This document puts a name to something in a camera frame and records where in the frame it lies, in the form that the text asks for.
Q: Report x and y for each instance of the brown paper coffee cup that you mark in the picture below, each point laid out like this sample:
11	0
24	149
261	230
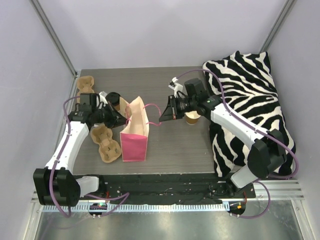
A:
192	117

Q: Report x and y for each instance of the black plastic cup lid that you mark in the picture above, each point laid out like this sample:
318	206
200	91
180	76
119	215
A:
113	98

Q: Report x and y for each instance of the zebra print pillow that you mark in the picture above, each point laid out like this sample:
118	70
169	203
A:
246	82

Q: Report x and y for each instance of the aluminium frame rail front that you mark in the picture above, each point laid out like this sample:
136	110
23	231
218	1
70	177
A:
198	202

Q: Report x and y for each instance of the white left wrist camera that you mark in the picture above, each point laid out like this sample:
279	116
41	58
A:
103	97

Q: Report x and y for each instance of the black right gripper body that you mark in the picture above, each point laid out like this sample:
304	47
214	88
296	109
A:
172	107

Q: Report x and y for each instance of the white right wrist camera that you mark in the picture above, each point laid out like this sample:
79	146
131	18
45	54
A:
175	86

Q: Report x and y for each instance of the brown pulp cup carrier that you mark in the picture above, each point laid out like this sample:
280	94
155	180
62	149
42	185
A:
108	148

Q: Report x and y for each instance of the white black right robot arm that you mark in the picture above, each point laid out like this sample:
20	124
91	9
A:
266	148

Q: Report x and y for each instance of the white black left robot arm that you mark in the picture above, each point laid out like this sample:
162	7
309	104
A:
55	184

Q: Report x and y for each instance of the paper cakes bag pink handles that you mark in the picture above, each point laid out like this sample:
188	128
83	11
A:
134	136

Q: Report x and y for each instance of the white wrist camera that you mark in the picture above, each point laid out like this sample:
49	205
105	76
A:
103	97
175	86

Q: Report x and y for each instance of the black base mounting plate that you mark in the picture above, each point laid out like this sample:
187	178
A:
113	186

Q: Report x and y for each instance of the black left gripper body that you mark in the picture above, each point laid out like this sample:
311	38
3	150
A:
110	117

